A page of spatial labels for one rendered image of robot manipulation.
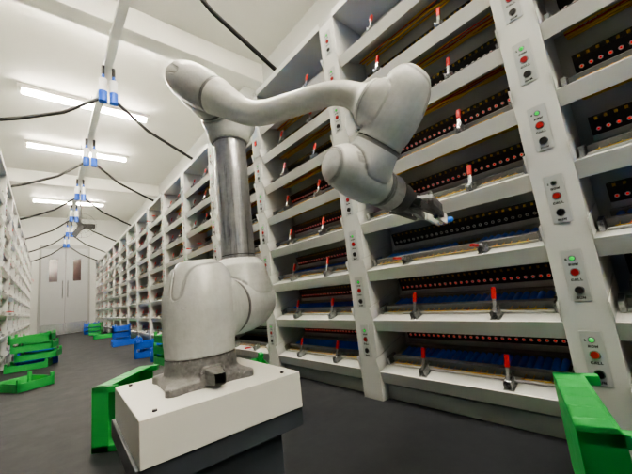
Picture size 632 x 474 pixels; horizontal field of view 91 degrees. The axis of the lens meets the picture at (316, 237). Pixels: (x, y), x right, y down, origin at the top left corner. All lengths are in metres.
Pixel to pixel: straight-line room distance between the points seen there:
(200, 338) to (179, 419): 0.16
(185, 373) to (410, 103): 0.70
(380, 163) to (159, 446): 0.63
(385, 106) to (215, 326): 0.58
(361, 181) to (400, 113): 0.15
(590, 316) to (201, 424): 0.88
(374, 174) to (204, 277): 0.43
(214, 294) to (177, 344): 0.12
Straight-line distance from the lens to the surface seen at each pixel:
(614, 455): 0.68
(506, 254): 1.02
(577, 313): 1.00
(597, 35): 1.32
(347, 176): 0.64
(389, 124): 0.67
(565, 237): 0.99
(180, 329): 0.74
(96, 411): 1.38
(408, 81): 0.69
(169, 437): 0.65
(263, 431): 0.73
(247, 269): 0.90
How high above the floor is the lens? 0.45
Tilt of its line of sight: 9 degrees up
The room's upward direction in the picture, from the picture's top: 6 degrees counter-clockwise
